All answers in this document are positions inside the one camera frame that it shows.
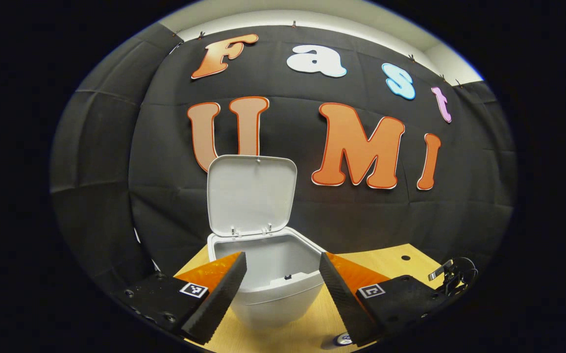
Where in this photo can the silver pop can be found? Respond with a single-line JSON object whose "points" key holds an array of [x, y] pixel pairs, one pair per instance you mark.
{"points": [[343, 339]]}

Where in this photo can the black backdrop cloth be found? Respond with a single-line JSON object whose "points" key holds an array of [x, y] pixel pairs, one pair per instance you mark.
{"points": [[361, 215]]}

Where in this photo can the wooden desktop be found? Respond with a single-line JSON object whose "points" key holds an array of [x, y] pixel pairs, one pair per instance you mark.
{"points": [[410, 267]]}

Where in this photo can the white desktop garbage bin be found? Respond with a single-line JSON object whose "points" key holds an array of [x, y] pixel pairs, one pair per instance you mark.
{"points": [[253, 196]]}

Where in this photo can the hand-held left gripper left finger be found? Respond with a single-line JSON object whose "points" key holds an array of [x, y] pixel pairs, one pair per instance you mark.
{"points": [[219, 299]]}

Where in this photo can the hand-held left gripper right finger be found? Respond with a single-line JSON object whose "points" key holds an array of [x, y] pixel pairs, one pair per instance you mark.
{"points": [[339, 299]]}

